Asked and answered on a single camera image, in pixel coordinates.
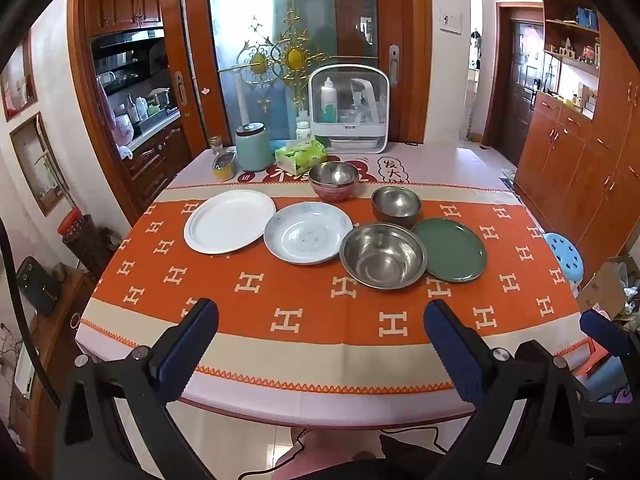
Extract green tissue pack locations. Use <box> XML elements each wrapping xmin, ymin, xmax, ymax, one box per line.
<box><xmin>274</xmin><ymin>140</ymin><xmax>328</xmax><ymax>175</ymax></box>

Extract wooden sliding door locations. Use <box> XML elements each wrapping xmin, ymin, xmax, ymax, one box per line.
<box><xmin>377</xmin><ymin>0</ymin><xmax>433</xmax><ymax>145</ymax></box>

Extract white wall switch panel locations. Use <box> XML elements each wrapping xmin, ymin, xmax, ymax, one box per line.
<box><xmin>439</xmin><ymin>7</ymin><xmax>463</xmax><ymax>36</ymax></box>

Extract pink steel-lined bowl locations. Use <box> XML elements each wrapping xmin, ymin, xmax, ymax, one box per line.
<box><xmin>308</xmin><ymin>162</ymin><xmax>360</xmax><ymax>203</ymax></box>

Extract glass door with gold ornament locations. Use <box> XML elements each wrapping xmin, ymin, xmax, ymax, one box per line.
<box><xmin>206</xmin><ymin>0</ymin><xmax>379</xmax><ymax>147</ymax></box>

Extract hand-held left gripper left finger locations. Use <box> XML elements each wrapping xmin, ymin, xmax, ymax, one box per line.
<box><xmin>52</xmin><ymin>298</ymin><xmax>221</xmax><ymax>480</ymax></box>

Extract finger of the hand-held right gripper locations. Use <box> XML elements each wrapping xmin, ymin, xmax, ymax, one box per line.
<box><xmin>579</xmin><ymin>309</ymin><xmax>638</xmax><ymax>361</ymax></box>
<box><xmin>585</xmin><ymin>400</ymin><xmax>640</xmax><ymax>428</ymax></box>

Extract yellow can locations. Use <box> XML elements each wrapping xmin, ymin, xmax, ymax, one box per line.
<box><xmin>212</xmin><ymin>150</ymin><xmax>238</xmax><ymax>181</ymax></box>

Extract white oval plate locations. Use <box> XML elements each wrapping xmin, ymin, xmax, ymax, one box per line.
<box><xmin>183</xmin><ymin>189</ymin><xmax>277</xmax><ymax>255</ymax></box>

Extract dark wooden entrance door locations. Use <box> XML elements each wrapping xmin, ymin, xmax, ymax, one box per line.
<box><xmin>501</xmin><ymin>19</ymin><xmax>544</xmax><ymax>167</ymax></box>

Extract wooden floor cabinets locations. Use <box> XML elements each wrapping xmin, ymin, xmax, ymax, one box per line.
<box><xmin>514</xmin><ymin>94</ymin><xmax>640</xmax><ymax>281</ymax></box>

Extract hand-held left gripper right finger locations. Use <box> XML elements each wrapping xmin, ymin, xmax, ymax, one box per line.
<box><xmin>422</xmin><ymin>299</ymin><xmax>587</xmax><ymax>480</ymax></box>

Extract red plastic stool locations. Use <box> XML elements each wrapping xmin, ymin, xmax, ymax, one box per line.
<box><xmin>572</xmin><ymin>339</ymin><xmax>612</xmax><ymax>378</ymax></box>

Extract cardboard box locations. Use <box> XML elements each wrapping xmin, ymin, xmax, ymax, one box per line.
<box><xmin>575</xmin><ymin>255</ymin><xmax>640</xmax><ymax>326</ymax></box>

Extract light blue round stool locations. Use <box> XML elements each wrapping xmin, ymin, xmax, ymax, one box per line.
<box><xmin>542</xmin><ymin>232</ymin><xmax>585</xmax><ymax>286</ymax></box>

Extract white blue-patterned plate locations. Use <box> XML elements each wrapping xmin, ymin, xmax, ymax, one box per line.
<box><xmin>263</xmin><ymin>202</ymin><xmax>355</xmax><ymax>266</ymax></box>

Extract green plate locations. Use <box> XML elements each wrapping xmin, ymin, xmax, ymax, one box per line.
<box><xmin>411</xmin><ymin>217</ymin><xmax>488</xmax><ymax>283</ymax></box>

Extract dark cloth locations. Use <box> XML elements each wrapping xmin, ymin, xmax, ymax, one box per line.
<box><xmin>320</xmin><ymin>432</ymin><xmax>451</xmax><ymax>480</ymax></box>

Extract pink floral rice cooker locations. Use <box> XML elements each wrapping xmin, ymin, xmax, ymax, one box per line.
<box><xmin>114</xmin><ymin>114</ymin><xmax>136</xmax><ymax>147</ymax></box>

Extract mint green canister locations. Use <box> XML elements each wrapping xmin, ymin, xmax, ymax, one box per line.
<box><xmin>235</xmin><ymin>122</ymin><xmax>273</xmax><ymax>172</ymax></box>

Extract white sterilizer cabinet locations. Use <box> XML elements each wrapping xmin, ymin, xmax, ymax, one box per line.
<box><xmin>308</xmin><ymin>64</ymin><xmax>391</xmax><ymax>153</ymax></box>

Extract large steel bowl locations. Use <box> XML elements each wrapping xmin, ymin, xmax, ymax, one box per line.
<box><xmin>339</xmin><ymin>222</ymin><xmax>429</xmax><ymax>291</ymax></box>

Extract recessed kitchen shelf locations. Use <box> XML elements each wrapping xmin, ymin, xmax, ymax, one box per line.
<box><xmin>91</xmin><ymin>29</ymin><xmax>182</xmax><ymax>138</ymax></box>

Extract woven basket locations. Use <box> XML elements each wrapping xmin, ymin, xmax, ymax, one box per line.
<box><xmin>62</xmin><ymin>214</ymin><xmax>102</xmax><ymax>274</ymax></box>

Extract wooden open shelf unit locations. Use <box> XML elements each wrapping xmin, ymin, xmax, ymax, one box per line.
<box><xmin>541</xmin><ymin>0</ymin><xmax>602</xmax><ymax>122</ymax></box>

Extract framed wall picture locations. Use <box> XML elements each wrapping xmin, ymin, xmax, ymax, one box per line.
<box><xmin>10</xmin><ymin>112</ymin><xmax>71</xmax><ymax>217</ymax></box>
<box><xmin>0</xmin><ymin>30</ymin><xmax>39</xmax><ymax>122</ymax></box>

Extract small dark steel bowl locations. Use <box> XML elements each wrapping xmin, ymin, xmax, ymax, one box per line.
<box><xmin>370</xmin><ymin>186</ymin><xmax>422</xmax><ymax>230</ymax></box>

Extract black cable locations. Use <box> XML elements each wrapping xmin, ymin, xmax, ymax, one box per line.
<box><xmin>0</xmin><ymin>220</ymin><xmax>56</xmax><ymax>411</ymax></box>

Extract person's leg pink trousers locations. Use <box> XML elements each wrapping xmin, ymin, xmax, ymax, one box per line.
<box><xmin>275</xmin><ymin>430</ymin><xmax>381</xmax><ymax>480</ymax></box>

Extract black bag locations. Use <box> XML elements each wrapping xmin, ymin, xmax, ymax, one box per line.
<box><xmin>15</xmin><ymin>256</ymin><xmax>64</xmax><ymax>317</ymax></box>

